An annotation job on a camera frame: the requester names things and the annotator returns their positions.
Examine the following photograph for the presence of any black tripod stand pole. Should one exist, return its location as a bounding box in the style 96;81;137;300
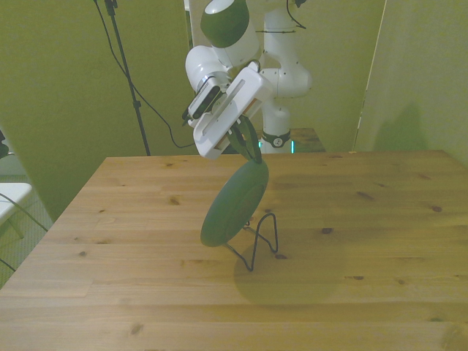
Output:
104;0;152;156

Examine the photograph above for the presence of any thin dark floor cable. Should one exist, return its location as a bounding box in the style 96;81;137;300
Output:
0;192;49;233

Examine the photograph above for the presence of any plain room divider panel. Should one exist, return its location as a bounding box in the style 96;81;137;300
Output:
0;0;200;223
356;0;468;167
187;0;387;155

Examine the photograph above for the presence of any black wire plate stand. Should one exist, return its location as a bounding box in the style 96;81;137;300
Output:
226;213;279;273

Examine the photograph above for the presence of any dark teal round plate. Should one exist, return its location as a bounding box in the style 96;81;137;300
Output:
200;160;270;249

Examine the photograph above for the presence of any thin black robot arm cable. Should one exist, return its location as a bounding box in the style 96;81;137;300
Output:
254;0;307;36

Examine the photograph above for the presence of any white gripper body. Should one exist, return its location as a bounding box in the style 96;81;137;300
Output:
192;61;275;161

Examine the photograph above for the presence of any long black hanging cable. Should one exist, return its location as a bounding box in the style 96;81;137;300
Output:
93;0;198;149

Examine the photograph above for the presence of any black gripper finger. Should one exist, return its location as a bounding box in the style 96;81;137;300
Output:
240;116;263;163
227;127;254;161

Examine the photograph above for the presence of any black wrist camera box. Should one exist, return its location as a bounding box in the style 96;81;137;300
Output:
181;75;224;127

